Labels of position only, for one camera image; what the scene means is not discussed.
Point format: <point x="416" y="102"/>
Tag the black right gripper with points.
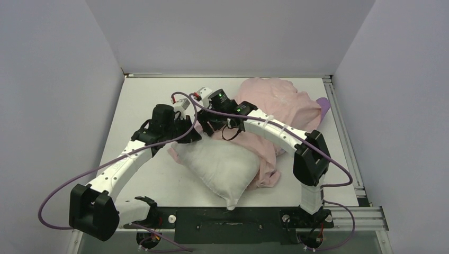
<point x="206" y="115"/>

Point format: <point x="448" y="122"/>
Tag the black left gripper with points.
<point x="193" y="136"/>

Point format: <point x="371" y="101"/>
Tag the white pillow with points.
<point x="227" y="169"/>

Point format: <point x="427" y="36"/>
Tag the purple Elsa print pillowcase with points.
<point x="282" y="100"/>

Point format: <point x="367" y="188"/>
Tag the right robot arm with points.
<point x="308" y="149"/>

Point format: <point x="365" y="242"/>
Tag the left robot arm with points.
<point x="94" y="208"/>

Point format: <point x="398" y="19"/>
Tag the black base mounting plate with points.
<point x="243" y="225"/>

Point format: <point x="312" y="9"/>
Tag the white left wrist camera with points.
<point x="179" y="107"/>

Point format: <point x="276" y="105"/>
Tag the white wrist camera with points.
<point x="179" y="107"/>
<point x="202" y="95"/>

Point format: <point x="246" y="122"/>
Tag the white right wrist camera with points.
<point x="202" y="95"/>

